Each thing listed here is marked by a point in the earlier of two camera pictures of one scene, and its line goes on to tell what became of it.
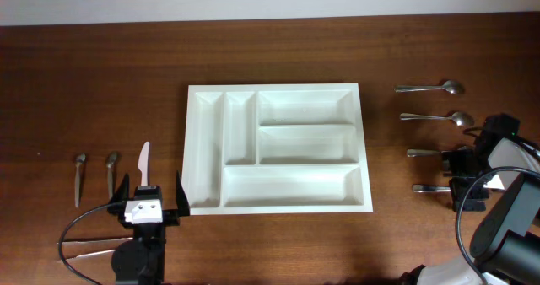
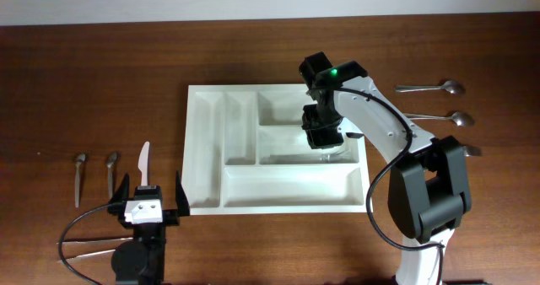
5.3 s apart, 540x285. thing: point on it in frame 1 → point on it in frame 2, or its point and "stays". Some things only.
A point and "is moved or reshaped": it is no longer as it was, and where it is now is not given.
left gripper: x=171 y=217 stays
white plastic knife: x=143 y=163 stays
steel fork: x=428 y=188 is moved or reshaped
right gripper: x=456 y=189 → x=315 y=138
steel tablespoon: x=451 y=86 stays
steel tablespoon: x=460 y=118 stays
